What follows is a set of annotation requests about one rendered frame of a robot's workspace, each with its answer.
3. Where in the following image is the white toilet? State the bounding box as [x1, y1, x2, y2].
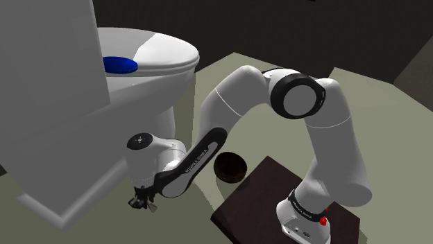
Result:
[0, 0, 201, 233]

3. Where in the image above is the blue round disc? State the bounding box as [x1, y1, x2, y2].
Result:
[102, 55, 139, 75]

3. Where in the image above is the dark brown robot stand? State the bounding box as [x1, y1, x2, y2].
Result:
[210, 155, 361, 244]

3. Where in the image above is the dark brown bowl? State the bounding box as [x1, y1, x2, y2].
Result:
[213, 151, 248, 184]

